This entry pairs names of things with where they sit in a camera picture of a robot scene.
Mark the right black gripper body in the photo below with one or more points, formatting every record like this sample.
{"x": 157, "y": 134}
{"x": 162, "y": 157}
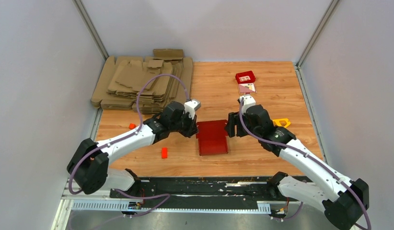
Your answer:
{"x": 234, "y": 120}

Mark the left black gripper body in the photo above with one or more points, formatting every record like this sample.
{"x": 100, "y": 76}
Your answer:
{"x": 185, "y": 126}

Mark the red paper box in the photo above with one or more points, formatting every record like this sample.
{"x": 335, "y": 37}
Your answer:
{"x": 212, "y": 137}

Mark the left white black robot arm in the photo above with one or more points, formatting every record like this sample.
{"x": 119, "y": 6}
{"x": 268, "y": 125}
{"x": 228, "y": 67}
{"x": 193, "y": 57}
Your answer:
{"x": 90, "y": 165}

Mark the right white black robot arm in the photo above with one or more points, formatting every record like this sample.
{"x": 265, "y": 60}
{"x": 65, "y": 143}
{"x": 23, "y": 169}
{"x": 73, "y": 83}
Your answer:
{"x": 342, "y": 200}

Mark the clear card box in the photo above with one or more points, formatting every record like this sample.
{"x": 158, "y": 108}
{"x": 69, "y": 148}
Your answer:
{"x": 246, "y": 88}

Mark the yellow triangular plastic piece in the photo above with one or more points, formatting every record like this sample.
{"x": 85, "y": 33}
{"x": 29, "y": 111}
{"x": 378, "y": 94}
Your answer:
{"x": 283, "y": 122}

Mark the small red block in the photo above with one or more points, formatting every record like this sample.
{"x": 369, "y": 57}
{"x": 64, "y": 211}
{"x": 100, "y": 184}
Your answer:
{"x": 164, "y": 153}

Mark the red toy brick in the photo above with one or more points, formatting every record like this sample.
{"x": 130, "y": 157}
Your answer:
{"x": 245, "y": 77}

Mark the small orange cube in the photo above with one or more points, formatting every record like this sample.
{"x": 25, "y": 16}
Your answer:
{"x": 132, "y": 126}

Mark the stack of flat cardboard boxes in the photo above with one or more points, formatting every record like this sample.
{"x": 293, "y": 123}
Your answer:
{"x": 145, "y": 84}

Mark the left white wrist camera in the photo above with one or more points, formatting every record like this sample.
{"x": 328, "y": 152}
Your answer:
{"x": 191, "y": 107}

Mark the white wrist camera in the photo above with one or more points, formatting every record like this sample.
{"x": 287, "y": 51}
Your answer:
{"x": 191, "y": 107}
{"x": 246, "y": 101}

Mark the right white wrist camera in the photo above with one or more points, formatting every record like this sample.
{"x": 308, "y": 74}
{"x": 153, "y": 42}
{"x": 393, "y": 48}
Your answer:
{"x": 246, "y": 101}

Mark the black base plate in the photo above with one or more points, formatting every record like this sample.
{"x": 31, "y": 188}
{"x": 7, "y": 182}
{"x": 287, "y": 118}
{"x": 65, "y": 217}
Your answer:
{"x": 255, "y": 187}

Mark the aluminium frame rail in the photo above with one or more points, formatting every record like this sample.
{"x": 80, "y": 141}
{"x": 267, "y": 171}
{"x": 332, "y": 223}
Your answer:
{"x": 109, "y": 210}

